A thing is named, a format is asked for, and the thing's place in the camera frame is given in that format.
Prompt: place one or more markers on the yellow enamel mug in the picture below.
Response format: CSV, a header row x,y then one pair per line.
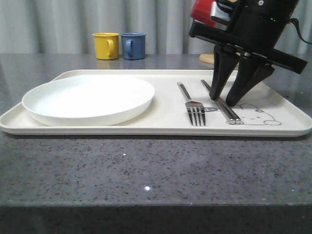
x,y
106,45

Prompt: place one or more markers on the white round plate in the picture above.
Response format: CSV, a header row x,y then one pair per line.
x,y
89,100

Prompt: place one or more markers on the red enamel mug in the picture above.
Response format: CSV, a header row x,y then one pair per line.
x,y
201,12

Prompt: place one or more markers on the wooden mug tree stand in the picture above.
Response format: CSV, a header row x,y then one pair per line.
x,y
207,57

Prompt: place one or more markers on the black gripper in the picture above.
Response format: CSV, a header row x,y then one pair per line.
x,y
254,27

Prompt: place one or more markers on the steel fork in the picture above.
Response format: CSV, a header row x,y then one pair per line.
x,y
195,110

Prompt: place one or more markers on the blue enamel mug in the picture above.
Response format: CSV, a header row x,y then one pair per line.
x,y
133,45

